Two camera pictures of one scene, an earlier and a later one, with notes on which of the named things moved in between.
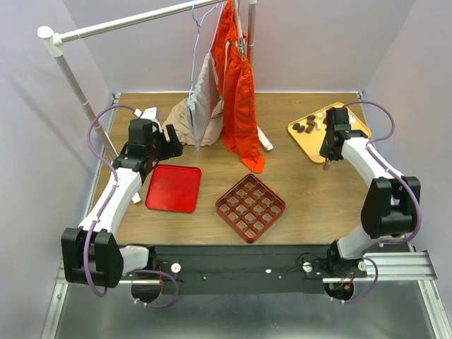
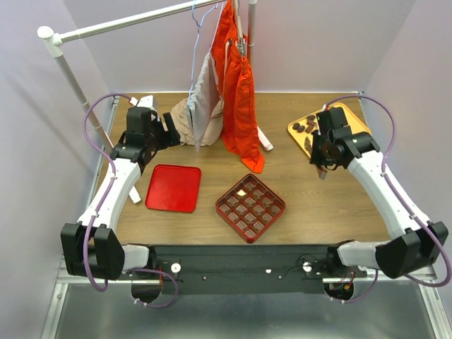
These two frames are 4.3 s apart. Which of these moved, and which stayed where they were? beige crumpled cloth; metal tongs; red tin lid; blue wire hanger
Moved: metal tongs
Stayed: blue wire hanger; red tin lid; beige crumpled cloth
